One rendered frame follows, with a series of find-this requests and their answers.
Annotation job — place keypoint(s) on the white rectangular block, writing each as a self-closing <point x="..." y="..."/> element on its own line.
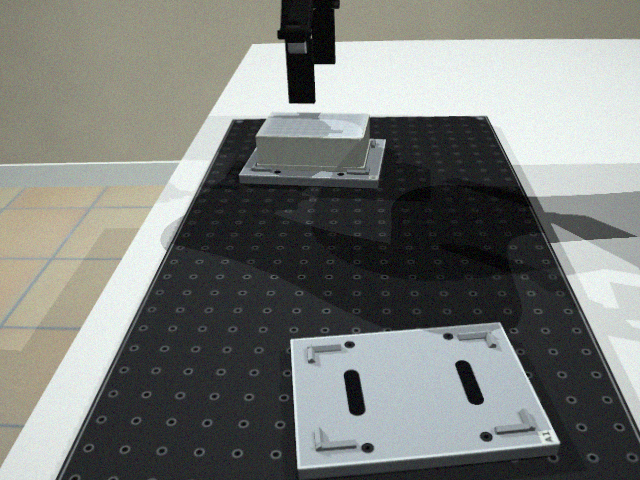
<point x="310" y="141"/>

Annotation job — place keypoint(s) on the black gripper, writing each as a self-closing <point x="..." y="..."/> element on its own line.
<point x="304" y="51"/>

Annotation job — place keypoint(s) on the black perforated breadboard plate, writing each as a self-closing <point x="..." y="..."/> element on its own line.
<point x="201" y="386"/>

